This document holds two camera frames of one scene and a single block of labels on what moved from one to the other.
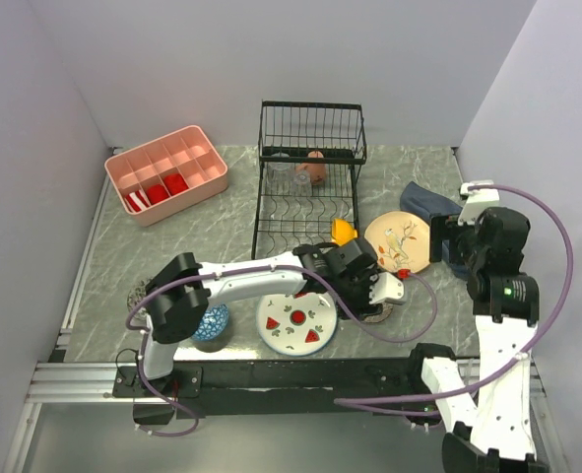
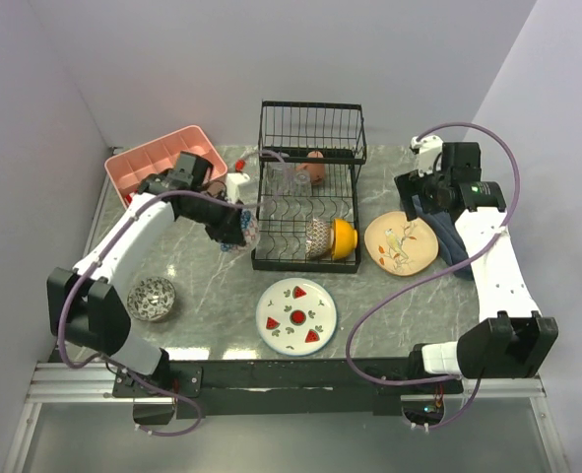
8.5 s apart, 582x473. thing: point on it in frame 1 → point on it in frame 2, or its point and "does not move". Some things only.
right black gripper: [440, 228] → [409, 184]
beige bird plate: [401, 240] does not move
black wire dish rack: [308, 153] does not move
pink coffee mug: [317, 171] does not move
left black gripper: [362, 307] → [228, 229]
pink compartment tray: [161, 176] does not move
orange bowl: [342, 232] does not move
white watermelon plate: [300, 325] does not move
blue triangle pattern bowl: [212, 323] → [251, 228]
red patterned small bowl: [378, 317] → [319, 236]
